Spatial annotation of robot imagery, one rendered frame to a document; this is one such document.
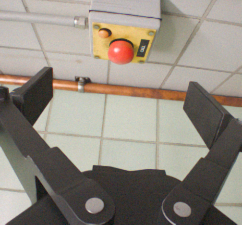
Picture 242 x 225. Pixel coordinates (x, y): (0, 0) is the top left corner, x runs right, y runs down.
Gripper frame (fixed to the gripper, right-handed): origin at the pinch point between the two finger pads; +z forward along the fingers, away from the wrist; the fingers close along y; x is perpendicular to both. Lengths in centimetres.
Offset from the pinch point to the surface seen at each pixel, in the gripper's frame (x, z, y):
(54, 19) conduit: 4.5, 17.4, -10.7
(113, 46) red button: 1.8, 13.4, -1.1
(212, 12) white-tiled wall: 8.4, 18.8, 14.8
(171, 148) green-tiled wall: -26.4, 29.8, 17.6
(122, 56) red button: 0.6, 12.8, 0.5
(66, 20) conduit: 4.4, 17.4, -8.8
